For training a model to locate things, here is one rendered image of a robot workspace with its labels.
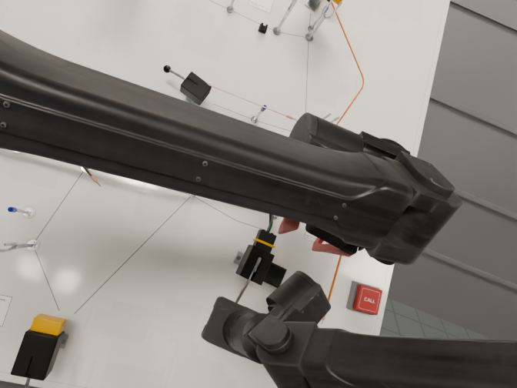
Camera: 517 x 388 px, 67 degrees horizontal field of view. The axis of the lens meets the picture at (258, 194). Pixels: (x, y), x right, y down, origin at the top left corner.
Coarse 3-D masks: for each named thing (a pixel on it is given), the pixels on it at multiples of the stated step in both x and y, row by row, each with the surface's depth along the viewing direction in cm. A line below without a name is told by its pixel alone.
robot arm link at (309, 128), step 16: (304, 128) 37; (320, 128) 36; (336, 128) 37; (320, 144) 34; (336, 144) 36; (352, 144) 36; (400, 160) 35; (416, 160) 34; (416, 176) 32; (432, 176) 32; (448, 192) 31
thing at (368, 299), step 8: (360, 288) 77; (368, 288) 77; (360, 296) 76; (368, 296) 77; (376, 296) 77; (360, 304) 76; (368, 304) 77; (376, 304) 77; (368, 312) 76; (376, 312) 77
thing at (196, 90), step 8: (176, 72) 70; (192, 72) 69; (184, 80) 68; (192, 80) 69; (200, 80) 69; (184, 88) 68; (192, 88) 68; (200, 88) 69; (208, 88) 69; (192, 96) 69; (200, 96) 69; (200, 104) 71
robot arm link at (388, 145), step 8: (368, 136) 38; (368, 144) 37; (376, 144) 37; (384, 144) 39; (392, 144) 39; (368, 152) 37; (376, 152) 37; (384, 152) 37; (392, 152) 37; (408, 152) 39
